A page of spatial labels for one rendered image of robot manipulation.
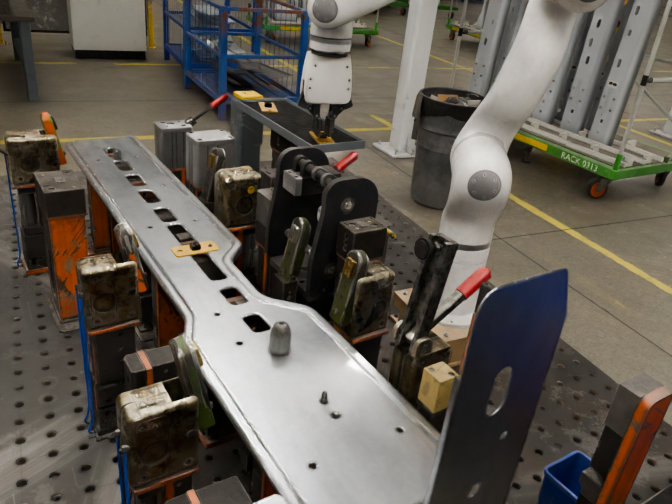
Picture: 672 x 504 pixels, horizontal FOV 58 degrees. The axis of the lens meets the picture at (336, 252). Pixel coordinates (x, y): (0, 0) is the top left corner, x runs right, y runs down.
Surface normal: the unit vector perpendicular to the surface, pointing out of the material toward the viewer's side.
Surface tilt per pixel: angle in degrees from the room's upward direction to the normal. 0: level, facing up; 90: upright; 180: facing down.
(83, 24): 90
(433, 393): 90
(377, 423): 0
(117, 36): 90
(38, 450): 0
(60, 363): 0
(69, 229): 90
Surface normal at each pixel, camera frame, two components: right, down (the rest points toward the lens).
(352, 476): 0.10, -0.88
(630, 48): -0.84, 0.11
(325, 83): 0.27, 0.50
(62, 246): 0.54, 0.43
